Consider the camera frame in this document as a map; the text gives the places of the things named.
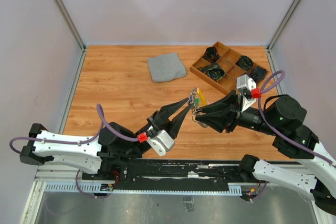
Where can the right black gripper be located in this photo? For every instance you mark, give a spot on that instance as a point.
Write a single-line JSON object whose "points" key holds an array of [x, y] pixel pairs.
{"points": [[226, 120]]}

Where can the rolled dark tie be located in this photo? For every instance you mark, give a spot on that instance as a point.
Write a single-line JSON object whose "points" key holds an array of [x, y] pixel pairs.
{"points": [[211, 55], [258, 74], [245, 63], [213, 71]]}

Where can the folded grey cloth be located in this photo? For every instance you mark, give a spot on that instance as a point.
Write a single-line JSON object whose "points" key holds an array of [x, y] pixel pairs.
{"points": [[166, 68]]}

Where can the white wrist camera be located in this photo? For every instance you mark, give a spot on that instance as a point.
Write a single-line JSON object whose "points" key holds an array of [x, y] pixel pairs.
{"points": [[161, 143], [245, 85]]}

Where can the rolled dark tie centre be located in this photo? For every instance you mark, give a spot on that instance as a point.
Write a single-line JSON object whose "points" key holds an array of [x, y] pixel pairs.
{"points": [[213, 71]]}

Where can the rolled dark tie top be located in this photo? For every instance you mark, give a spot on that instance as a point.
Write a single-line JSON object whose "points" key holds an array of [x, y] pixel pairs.
{"points": [[211, 55]]}

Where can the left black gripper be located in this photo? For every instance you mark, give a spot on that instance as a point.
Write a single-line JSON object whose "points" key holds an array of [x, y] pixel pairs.
{"points": [[160, 120]]}

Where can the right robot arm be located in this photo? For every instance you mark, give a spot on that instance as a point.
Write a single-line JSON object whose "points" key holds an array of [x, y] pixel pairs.
{"points": [[283, 119]]}

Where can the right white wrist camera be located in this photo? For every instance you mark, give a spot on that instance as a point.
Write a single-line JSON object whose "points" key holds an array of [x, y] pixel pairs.
{"points": [[245, 85]]}

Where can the wooden compartment tray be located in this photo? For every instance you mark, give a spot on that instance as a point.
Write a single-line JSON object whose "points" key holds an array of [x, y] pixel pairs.
{"points": [[228, 56]]}

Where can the rolled dark tie lower right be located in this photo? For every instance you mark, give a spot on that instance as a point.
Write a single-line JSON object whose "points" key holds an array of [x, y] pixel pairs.
{"points": [[258, 74]]}

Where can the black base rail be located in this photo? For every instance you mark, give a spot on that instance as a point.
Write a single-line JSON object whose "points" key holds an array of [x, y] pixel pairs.
{"points": [[168, 175]]}

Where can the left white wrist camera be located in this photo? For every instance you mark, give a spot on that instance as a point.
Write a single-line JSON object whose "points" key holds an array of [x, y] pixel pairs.
{"points": [[161, 143]]}

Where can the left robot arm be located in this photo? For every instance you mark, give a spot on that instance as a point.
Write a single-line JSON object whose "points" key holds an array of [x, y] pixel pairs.
{"points": [[111, 146]]}

